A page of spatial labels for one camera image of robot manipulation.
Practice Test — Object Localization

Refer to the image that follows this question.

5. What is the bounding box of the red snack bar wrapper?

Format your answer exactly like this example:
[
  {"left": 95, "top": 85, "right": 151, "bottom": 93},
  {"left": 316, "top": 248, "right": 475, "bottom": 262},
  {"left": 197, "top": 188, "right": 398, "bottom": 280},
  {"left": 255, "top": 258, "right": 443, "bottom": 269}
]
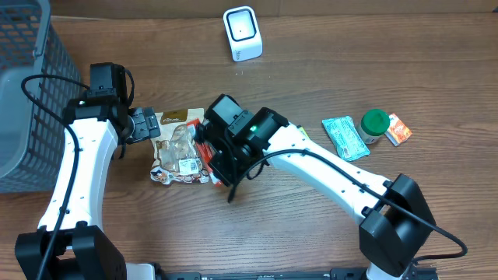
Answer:
[{"left": 187, "top": 118, "right": 223, "bottom": 187}]

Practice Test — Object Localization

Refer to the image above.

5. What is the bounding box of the brown cookie bag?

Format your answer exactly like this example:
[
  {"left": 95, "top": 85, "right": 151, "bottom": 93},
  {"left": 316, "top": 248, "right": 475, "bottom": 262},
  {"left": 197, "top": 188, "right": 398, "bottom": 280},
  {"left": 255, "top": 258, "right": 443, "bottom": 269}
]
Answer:
[{"left": 150, "top": 108, "right": 209, "bottom": 185}]

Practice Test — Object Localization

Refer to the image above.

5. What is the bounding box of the yellow highlighter marker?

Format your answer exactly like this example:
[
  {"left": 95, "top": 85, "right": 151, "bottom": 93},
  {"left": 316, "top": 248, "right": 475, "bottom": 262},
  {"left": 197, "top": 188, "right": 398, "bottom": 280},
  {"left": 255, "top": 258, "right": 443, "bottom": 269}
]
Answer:
[{"left": 296, "top": 125, "right": 309, "bottom": 138}]

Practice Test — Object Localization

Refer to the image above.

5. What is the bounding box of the teal tissue packet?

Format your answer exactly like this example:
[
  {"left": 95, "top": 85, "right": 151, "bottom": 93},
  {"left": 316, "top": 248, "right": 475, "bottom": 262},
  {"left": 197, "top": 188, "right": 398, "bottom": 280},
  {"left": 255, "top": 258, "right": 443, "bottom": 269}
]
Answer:
[{"left": 322, "top": 116, "right": 370, "bottom": 162}]

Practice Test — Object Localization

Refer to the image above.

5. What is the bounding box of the green lid jar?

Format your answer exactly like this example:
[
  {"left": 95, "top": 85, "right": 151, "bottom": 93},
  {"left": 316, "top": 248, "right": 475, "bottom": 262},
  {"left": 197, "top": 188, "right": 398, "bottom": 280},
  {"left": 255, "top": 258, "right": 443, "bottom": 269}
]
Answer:
[{"left": 356, "top": 109, "right": 390, "bottom": 145}]

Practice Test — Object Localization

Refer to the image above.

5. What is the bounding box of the orange snack packet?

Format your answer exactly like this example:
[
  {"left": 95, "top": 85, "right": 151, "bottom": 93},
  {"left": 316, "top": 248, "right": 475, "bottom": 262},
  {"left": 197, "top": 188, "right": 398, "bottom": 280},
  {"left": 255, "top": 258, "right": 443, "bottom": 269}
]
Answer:
[{"left": 384, "top": 114, "right": 412, "bottom": 146}]

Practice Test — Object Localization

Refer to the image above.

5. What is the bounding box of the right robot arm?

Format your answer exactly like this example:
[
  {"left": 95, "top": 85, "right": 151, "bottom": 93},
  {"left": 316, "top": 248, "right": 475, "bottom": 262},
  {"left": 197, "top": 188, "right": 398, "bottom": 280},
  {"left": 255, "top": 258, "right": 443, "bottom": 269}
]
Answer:
[{"left": 195, "top": 94, "right": 435, "bottom": 279}]

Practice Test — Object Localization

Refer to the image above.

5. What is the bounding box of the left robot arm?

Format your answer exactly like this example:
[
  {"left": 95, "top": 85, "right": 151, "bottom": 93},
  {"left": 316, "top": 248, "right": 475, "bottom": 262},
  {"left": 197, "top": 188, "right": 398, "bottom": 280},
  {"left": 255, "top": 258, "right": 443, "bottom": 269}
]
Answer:
[{"left": 15, "top": 62, "right": 165, "bottom": 279}]

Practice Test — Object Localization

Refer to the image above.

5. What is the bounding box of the white barcode scanner stand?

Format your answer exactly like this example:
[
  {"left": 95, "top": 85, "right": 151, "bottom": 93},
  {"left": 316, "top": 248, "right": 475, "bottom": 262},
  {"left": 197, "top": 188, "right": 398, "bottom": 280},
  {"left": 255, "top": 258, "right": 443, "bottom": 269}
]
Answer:
[{"left": 223, "top": 5, "right": 263, "bottom": 62}]

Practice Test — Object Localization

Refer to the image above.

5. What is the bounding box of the grey plastic mesh basket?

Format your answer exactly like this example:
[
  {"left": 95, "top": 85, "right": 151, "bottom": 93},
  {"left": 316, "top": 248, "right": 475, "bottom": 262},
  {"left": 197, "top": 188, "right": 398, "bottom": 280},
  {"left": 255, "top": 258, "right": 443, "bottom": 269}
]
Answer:
[{"left": 1, "top": 0, "right": 81, "bottom": 193}]

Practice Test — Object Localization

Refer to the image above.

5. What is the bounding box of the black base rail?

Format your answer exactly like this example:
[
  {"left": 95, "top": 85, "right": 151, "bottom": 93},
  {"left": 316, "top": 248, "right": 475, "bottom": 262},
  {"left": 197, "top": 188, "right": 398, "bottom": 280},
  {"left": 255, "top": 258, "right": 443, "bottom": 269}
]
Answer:
[{"left": 124, "top": 266, "right": 440, "bottom": 280}]

